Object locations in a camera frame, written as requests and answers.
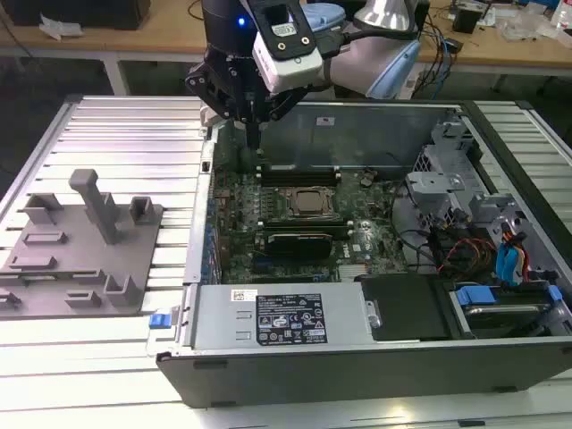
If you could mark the blue case latch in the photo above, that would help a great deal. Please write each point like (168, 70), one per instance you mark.
(160, 321)

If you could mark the silver chipset heatsink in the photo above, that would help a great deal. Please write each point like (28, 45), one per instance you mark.
(353, 272)

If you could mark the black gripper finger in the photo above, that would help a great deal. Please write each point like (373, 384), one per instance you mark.
(286, 100)
(210, 87)

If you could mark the grey metal drive cage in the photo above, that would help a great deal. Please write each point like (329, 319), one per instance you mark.
(435, 179)

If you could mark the round coin battery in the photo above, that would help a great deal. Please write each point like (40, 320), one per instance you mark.
(366, 180)

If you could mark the white bracket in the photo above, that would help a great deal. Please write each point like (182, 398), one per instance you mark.
(207, 117)

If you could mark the black RAM slot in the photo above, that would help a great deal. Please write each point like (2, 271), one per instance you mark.
(304, 221)
(299, 170)
(299, 180)

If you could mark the black open PC case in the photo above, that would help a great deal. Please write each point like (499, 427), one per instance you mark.
(313, 380)

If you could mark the grey power supply with label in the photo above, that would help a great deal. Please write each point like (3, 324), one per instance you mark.
(223, 322)

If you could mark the small black adapter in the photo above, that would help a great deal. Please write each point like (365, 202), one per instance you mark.
(456, 45)

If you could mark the hard disk in blue carrier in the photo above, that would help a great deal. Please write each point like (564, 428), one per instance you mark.
(500, 315)

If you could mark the black graphics card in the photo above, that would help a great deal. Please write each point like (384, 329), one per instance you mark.
(299, 246)

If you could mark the wooden desk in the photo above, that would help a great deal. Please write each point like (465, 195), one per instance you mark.
(134, 42)

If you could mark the grey and black wrist camera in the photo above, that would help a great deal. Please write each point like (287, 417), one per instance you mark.
(290, 62)

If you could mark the grey parts rack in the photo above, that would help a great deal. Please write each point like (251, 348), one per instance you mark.
(125, 250)

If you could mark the black plastic shroud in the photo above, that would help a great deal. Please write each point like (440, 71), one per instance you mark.
(402, 308)

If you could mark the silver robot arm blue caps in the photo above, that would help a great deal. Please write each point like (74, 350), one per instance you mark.
(353, 67)

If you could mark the large black box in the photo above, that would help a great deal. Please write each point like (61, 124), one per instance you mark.
(89, 13)

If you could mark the small black box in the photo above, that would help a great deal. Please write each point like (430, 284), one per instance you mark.
(468, 20)

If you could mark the green motherboard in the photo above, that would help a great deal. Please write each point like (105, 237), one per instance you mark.
(380, 241)

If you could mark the crumpled white plastic wrap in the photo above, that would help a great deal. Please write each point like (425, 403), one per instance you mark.
(60, 27)

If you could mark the clear plastic bags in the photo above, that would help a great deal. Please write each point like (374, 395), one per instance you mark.
(532, 24)

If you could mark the silver CPU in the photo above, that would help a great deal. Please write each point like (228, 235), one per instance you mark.
(309, 201)

